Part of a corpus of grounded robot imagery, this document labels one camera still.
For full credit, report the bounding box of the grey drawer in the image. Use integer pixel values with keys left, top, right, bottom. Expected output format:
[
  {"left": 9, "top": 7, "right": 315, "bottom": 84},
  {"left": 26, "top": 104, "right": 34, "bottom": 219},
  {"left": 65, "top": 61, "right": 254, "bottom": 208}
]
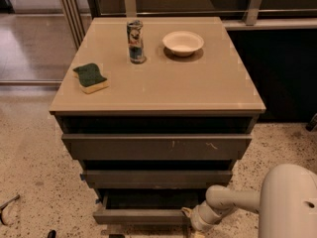
[
  {"left": 93, "top": 189, "right": 205, "bottom": 225},
  {"left": 80, "top": 171, "right": 232, "bottom": 189},
  {"left": 61, "top": 134, "right": 252, "bottom": 161}
]

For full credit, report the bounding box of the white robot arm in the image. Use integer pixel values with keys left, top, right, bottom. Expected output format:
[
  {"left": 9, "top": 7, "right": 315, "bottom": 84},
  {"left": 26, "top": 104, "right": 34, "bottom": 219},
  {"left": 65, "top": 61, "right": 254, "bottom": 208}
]
[{"left": 181, "top": 164, "right": 317, "bottom": 238}]

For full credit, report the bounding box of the grey drawer cabinet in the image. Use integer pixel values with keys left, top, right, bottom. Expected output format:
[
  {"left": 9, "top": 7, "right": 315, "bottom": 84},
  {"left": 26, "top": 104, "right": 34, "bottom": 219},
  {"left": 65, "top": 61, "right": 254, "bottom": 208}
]
[{"left": 49, "top": 16, "right": 267, "bottom": 236}]

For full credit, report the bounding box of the black object at bottom edge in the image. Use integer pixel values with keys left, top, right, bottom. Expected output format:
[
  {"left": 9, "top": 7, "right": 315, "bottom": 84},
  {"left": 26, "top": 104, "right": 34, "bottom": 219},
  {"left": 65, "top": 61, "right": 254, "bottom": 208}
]
[{"left": 108, "top": 234, "right": 125, "bottom": 238}]

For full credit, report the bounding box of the black caster wheel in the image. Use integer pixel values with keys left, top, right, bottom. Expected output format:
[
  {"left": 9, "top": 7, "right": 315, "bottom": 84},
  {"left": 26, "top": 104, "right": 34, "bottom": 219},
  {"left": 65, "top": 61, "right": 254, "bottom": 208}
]
[{"left": 305, "top": 113, "right": 317, "bottom": 132}]

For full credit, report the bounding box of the small black floor object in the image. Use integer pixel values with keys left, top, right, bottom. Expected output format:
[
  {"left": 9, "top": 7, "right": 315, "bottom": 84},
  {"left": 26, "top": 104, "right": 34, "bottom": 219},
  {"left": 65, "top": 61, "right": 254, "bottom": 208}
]
[{"left": 47, "top": 230, "right": 56, "bottom": 238}]

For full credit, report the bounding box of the white bowl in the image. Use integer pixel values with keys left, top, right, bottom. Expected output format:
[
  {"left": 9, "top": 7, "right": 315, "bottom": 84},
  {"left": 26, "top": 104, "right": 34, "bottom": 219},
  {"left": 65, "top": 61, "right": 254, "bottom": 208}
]
[{"left": 162, "top": 31, "right": 204, "bottom": 57}]

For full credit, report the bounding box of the green yellow sponge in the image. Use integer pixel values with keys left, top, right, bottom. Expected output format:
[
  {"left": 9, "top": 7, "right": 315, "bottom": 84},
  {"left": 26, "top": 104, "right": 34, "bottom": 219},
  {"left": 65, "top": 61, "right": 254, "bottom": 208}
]
[{"left": 73, "top": 63, "right": 108, "bottom": 94}]

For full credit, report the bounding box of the tall printed drink can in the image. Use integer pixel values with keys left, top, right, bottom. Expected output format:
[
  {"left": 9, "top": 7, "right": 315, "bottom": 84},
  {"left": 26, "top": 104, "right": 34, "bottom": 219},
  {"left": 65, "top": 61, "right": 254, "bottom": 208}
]
[{"left": 127, "top": 20, "right": 146, "bottom": 64}]

